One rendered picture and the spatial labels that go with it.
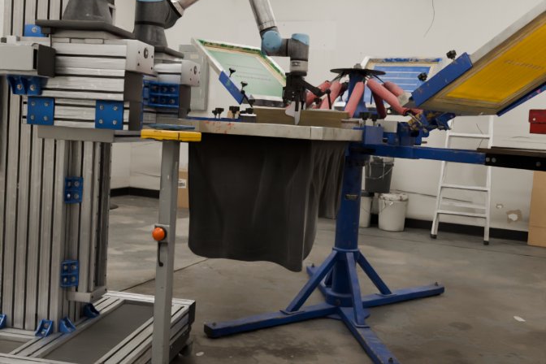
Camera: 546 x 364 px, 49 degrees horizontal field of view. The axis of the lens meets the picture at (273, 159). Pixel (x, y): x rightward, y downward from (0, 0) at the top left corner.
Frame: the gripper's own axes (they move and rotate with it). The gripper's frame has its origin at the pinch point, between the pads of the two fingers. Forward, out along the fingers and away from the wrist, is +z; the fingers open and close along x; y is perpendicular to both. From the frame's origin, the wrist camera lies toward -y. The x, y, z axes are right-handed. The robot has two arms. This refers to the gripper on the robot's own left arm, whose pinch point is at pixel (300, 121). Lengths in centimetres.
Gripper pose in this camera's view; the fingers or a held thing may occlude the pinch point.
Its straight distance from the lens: 244.4
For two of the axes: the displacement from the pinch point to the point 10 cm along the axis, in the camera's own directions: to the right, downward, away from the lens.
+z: -0.6, 10.0, 0.5
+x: -3.8, 0.3, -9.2
